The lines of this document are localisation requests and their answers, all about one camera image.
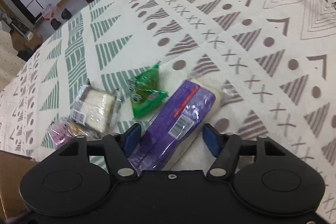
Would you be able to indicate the patterned blanket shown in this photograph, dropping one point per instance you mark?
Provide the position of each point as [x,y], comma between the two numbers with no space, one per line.
[236,29]

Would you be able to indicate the cardboard box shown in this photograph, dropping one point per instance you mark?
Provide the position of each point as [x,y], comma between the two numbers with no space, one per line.
[13,182]

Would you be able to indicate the small brown carton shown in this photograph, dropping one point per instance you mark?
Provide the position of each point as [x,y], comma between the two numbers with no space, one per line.
[31,41]

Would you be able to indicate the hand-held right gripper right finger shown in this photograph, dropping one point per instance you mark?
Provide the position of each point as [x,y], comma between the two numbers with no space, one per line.
[212,140]

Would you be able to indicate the long purple snack packet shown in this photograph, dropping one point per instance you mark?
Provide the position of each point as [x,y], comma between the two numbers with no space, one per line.
[178,111]

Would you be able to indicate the clear sandwich bread packet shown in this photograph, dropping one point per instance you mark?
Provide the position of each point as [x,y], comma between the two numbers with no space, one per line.
[97,106]

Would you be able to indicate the black slipper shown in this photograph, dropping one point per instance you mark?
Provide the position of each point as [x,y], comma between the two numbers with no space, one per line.
[66,14]
[56,24]

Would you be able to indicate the pack of water bottles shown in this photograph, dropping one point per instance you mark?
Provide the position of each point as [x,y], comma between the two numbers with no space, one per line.
[48,12]

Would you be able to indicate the green triangular snack packet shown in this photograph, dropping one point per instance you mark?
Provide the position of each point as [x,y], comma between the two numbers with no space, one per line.
[147,103]

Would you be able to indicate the orange cracker snack packet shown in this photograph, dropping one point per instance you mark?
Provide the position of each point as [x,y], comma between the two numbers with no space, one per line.
[77,130]

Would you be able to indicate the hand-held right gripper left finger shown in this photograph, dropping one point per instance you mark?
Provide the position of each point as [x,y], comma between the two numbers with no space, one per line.
[132,138]

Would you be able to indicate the round table dotted tablecloth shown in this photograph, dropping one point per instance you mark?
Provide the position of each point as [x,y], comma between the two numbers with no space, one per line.
[8,61]

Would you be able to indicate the small purple snack packet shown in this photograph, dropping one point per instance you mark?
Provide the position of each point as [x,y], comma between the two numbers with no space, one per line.
[60,134]

